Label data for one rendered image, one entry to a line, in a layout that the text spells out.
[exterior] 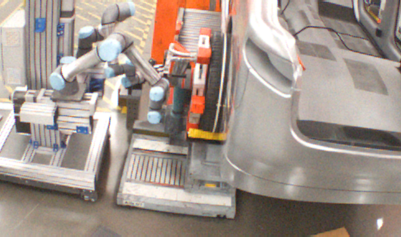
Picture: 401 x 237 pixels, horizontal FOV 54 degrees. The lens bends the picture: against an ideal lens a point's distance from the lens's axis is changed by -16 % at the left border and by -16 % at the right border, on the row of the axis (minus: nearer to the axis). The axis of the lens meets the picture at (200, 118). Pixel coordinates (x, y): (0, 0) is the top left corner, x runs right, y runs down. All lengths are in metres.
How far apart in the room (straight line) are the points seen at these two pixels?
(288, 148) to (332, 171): 0.26
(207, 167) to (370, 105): 1.27
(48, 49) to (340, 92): 1.95
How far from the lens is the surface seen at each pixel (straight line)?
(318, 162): 2.04
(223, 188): 3.22
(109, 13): 2.86
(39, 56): 3.01
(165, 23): 3.33
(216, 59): 2.72
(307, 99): 2.84
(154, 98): 2.53
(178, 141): 3.73
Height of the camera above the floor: 2.27
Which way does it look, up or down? 33 degrees down
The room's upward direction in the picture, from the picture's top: 8 degrees clockwise
